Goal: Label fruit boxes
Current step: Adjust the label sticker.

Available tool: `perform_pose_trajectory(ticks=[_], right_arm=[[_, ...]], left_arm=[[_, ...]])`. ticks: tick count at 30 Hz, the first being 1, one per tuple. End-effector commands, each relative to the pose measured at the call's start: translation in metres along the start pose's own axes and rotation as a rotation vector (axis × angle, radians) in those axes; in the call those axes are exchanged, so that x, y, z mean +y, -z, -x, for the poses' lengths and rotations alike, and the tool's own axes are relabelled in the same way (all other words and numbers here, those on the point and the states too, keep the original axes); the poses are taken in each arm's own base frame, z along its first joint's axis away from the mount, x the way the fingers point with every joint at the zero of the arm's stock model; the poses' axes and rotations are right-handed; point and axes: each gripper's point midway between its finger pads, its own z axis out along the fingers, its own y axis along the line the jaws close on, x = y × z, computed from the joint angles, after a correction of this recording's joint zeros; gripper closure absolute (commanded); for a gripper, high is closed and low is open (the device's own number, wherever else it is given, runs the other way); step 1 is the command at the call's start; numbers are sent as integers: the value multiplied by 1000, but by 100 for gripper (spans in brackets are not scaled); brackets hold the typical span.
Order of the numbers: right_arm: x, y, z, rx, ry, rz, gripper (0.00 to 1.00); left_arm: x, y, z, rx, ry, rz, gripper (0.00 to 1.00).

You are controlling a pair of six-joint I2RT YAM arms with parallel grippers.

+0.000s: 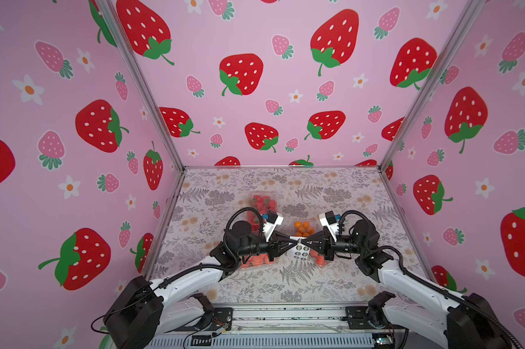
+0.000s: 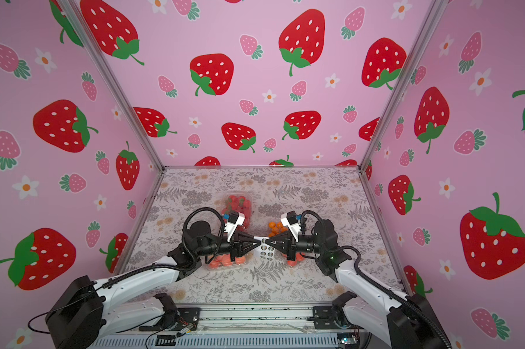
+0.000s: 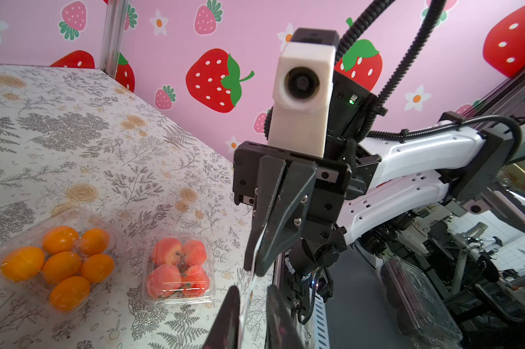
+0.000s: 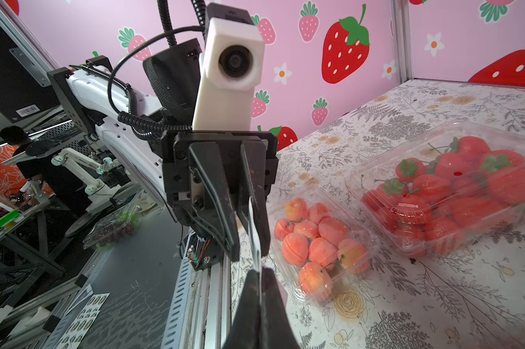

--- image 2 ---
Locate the white sticker sheet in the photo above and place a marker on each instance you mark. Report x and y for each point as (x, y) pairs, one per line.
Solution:
(264, 252)

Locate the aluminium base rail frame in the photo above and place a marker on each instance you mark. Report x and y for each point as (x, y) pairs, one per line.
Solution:
(247, 326)

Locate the clear strawberry box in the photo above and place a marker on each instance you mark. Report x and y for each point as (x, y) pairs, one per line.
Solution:
(241, 203)

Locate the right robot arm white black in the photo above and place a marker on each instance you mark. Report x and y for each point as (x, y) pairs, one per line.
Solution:
(396, 318)

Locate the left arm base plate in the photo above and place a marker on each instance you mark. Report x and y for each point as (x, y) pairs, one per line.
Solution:
(177, 321)

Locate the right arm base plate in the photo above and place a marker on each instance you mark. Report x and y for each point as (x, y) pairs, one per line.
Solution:
(330, 318)

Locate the clear small peach box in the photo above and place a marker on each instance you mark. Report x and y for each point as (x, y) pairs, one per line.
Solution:
(293, 263)

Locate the clear large peach box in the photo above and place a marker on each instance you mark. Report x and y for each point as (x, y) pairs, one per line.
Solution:
(224, 262)

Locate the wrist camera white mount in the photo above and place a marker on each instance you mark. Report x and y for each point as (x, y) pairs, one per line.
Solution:
(232, 221)
(292, 221)

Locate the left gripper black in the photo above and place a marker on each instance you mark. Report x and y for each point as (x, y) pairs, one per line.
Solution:
(234, 246)

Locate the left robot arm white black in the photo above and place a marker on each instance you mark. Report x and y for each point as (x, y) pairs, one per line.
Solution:
(89, 310)

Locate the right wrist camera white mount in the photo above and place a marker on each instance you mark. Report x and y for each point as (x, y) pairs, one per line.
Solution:
(292, 221)

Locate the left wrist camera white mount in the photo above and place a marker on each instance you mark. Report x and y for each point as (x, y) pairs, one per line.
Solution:
(232, 221)

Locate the clear orange kumquat box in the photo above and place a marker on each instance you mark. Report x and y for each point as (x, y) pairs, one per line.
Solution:
(275, 228)

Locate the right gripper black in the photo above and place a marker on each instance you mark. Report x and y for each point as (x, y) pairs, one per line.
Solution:
(293, 245)

